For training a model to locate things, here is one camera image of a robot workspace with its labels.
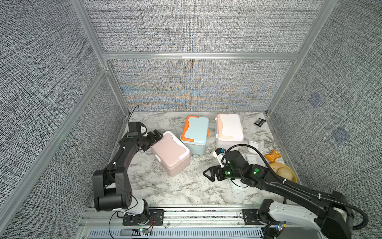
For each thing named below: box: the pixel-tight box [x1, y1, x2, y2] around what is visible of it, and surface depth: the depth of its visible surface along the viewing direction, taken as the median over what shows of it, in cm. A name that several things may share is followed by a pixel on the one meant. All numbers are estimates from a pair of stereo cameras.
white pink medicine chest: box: [215, 113, 245, 152], surface depth 92 cm
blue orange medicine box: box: [179, 115, 210, 155], surface depth 92 cm
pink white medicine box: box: [150, 130, 191, 177], surface depth 83 cm
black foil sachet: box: [253, 118, 267, 128], surface depth 115 cm
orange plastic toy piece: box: [264, 149, 283, 163], surface depth 96 cm
